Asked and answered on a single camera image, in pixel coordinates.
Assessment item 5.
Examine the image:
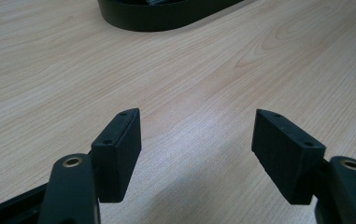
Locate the black key rack with tray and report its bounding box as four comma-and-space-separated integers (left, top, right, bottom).
96, 0, 245, 33

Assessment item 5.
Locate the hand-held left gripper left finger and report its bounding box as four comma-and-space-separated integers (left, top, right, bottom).
91, 107, 142, 203

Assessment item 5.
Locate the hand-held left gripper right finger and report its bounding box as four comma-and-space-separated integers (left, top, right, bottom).
250, 108, 327, 205

